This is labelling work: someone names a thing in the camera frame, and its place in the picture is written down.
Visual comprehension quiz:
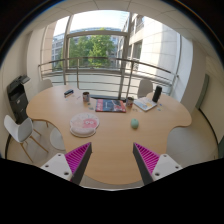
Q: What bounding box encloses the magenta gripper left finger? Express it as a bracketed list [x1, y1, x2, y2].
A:
[40, 142, 93, 186]

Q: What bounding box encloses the black stapler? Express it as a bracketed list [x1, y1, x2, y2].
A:
[64, 89, 74, 98]

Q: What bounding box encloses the wooden table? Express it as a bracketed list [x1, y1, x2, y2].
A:
[26, 85, 192, 185]

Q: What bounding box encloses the right patterned mug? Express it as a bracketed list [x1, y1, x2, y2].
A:
[126, 97, 134, 107]

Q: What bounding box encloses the black office printer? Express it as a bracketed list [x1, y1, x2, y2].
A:
[7, 75, 30, 124]

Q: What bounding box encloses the white chair front left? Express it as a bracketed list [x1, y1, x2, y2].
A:
[3, 114, 50, 163]

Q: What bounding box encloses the patterned mug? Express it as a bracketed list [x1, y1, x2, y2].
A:
[126, 97, 134, 107]
[83, 92, 90, 102]

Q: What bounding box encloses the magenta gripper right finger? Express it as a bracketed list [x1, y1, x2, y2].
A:
[132, 142, 184, 186]

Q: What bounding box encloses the round pink mouse pad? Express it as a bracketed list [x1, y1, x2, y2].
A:
[70, 112, 99, 138]

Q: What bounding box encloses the red and blue magazine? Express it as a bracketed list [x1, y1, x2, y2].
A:
[95, 99, 126, 113]

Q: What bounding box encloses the left patterned mug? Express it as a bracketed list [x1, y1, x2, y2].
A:
[83, 92, 90, 102]

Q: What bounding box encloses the white chair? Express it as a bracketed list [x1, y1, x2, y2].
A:
[38, 79, 52, 92]
[137, 79, 153, 98]
[3, 114, 50, 163]

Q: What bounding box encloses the light blue booklet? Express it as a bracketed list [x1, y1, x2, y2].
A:
[134, 97, 156, 111]

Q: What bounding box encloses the black cylindrical bottle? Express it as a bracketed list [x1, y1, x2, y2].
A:
[152, 86, 162, 103]

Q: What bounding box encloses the white chair back left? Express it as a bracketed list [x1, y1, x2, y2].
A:
[38, 79, 52, 92]

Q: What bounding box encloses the teal computer mouse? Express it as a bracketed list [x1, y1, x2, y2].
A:
[131, 118, 139, 129]

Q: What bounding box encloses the metal balcony railing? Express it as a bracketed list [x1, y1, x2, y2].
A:
[39, 57, 177, 99]

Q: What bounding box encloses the white chair back right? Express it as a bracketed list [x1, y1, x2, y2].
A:
[137, 79, 153, 98]

